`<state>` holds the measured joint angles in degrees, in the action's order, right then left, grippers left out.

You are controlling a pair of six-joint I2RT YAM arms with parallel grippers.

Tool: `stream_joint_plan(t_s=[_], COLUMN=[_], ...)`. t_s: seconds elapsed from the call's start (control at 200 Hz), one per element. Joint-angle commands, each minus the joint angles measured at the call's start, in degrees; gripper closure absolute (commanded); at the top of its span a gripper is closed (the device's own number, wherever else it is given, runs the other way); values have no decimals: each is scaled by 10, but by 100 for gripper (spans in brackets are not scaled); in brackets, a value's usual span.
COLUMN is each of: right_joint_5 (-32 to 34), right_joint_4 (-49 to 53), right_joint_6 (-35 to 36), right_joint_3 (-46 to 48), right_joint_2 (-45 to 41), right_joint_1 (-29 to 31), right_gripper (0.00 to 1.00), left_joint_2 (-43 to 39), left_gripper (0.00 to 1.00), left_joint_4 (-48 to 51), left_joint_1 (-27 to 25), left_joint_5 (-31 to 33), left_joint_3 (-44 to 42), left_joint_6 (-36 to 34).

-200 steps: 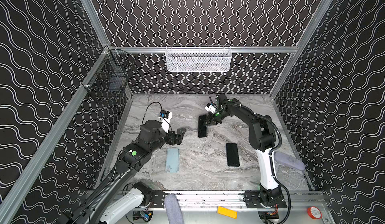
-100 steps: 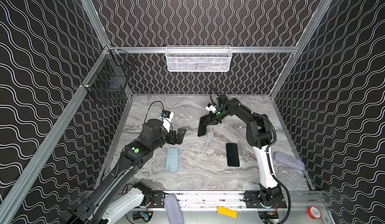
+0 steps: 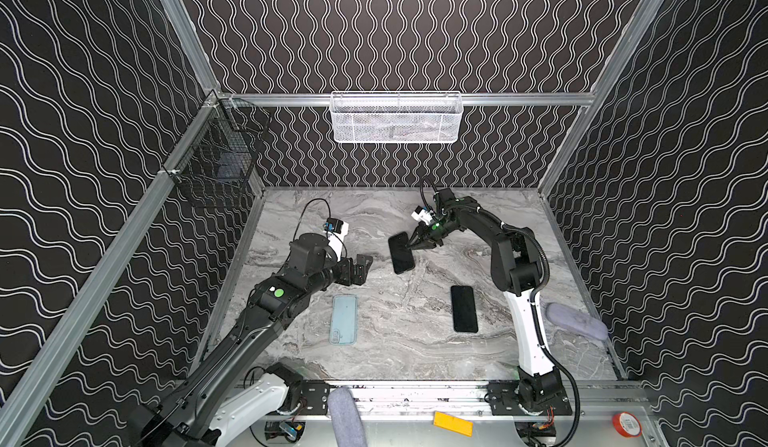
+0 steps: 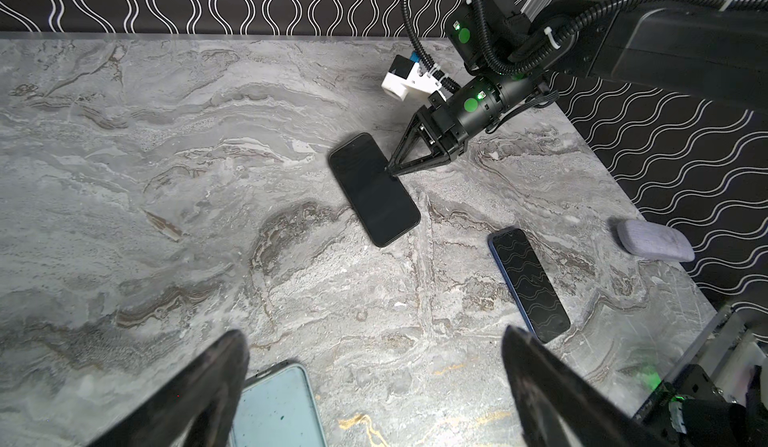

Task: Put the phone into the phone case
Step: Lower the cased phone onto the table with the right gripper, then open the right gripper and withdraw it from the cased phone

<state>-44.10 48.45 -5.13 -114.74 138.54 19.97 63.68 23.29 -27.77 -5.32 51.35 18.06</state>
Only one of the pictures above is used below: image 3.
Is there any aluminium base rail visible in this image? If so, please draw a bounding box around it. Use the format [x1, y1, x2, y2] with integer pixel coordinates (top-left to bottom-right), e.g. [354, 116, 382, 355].
[167, 378, 655, 424]

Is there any white wire mesh basket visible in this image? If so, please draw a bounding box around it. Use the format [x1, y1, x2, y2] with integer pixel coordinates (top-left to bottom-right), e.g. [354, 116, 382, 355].
[329, 91, 464, 144]

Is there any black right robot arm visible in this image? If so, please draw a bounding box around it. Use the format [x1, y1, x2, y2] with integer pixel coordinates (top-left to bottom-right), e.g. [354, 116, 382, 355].
[406, 188, 566, 413]

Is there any white smartphone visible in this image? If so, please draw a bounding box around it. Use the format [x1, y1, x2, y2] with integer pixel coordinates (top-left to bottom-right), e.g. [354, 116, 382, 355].
[388, 232, 415, 275]

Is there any black wire mesh basket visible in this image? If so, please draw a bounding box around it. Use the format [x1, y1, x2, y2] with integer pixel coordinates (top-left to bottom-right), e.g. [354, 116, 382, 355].
[169, 93, 272, 210]

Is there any yellow block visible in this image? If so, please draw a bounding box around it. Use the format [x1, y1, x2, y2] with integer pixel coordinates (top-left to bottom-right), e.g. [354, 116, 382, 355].
[433, 412, 474, 437]

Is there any light blue phone case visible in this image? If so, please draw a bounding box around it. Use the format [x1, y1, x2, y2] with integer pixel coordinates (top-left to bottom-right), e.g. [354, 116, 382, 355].
[329, 295, 358, 346]

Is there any dark blue smartphone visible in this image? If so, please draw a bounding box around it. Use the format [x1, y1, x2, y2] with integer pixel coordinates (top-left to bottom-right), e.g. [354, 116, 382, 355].
[450, 285, 479, 333]

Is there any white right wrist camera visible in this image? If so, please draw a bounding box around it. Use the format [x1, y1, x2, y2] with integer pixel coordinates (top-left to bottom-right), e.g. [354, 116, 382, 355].
[411, 206, 435, 226]

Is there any red tape roll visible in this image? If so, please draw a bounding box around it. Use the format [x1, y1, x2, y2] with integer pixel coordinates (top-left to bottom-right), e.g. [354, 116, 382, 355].
[612, 411, 643, 438]

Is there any lavender cloth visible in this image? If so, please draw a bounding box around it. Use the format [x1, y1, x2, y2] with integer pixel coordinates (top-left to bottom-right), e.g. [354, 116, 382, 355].
[544, 303, 609, 342]

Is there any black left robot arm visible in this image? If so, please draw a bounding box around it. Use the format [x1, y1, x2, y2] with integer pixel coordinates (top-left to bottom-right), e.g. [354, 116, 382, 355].
[127, 233, 373, 446]

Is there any black corrugated cable conduit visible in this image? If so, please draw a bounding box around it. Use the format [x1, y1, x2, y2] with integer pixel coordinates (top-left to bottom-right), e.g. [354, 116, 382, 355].
[503, 224, 552, 304]

